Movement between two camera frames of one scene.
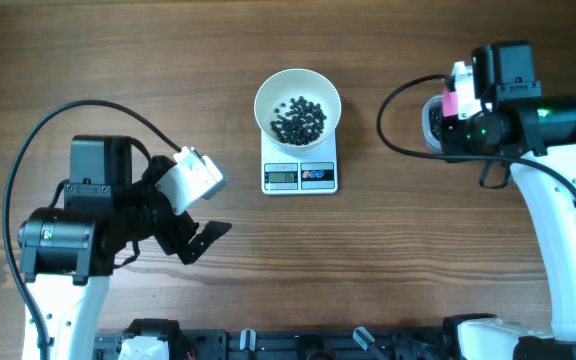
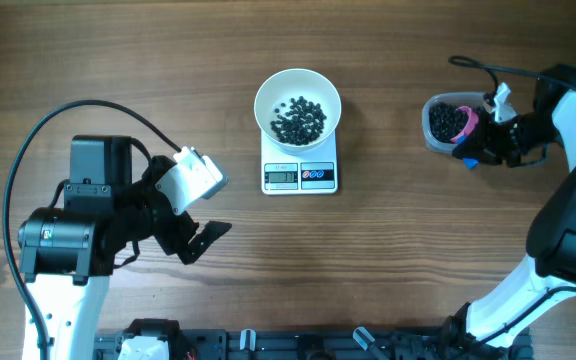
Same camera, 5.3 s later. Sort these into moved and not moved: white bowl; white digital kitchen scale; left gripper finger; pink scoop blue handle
Moved: pink scoop blue handle
Not moved: white digital kitchen scale; white bowl; left gripper finger
